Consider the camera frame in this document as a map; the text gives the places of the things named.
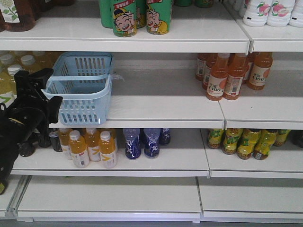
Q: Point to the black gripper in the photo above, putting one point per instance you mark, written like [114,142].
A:
[26,120]

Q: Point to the light blue plastic basket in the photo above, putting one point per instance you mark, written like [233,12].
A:
[84,81]

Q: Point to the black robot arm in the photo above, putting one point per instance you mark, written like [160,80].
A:
[6,163]

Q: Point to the orange vitamin drink bottle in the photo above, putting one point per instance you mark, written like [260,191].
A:
[107,149]
[79,152]
[64,136]

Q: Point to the orange vitamin drink bottle front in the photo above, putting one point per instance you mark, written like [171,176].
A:
[79,152]

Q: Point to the orange vitamin drink bottle right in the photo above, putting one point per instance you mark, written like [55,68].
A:
[107,149]

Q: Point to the blue sports drink bottle left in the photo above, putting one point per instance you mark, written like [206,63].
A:
[132,142]

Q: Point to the blue sports drink bottle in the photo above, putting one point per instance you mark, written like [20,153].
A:
[132,142]
[152,149]

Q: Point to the green cartoon tea can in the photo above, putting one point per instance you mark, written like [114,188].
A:
[124,17]
[158,16]

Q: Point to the blue sports drink bottle right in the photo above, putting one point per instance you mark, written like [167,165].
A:
[152,149]

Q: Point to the green cartoon tea can right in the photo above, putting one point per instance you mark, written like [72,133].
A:
[158,16]

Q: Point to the orange C100 juice bottle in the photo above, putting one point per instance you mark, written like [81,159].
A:
[218,77]

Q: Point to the yellow lemon tea bottle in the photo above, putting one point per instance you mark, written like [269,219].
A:
[264,144]
[214,138]
[248,141]
[230,142]

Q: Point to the orange juice bottle barcode label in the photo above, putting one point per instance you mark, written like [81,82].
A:
[236,72]

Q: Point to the orange C100 bottle right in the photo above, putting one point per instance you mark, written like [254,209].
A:
[260,71]

